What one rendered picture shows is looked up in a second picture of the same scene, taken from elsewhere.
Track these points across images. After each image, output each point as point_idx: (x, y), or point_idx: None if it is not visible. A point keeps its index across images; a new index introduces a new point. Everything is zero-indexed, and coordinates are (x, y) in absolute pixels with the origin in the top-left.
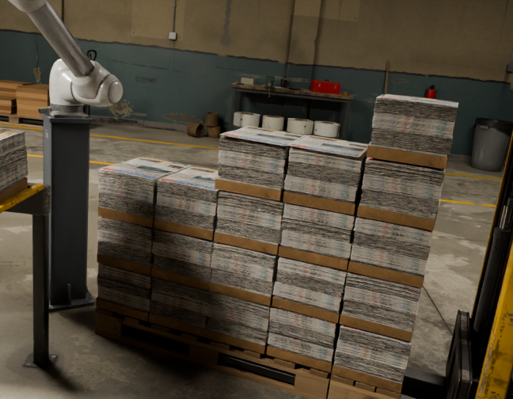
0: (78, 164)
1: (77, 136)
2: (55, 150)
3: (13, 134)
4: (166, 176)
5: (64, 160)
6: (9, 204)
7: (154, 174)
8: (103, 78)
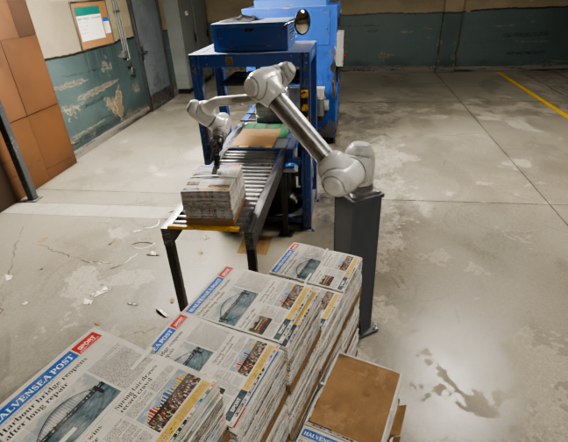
0: (346, 233)
1: (347, 211)
2: (336, 213)
3: (210, 190)
4: (290, 279)
5: (340, 224)
6: (191, 228)
7: (286, 270)
8: (325, 171)
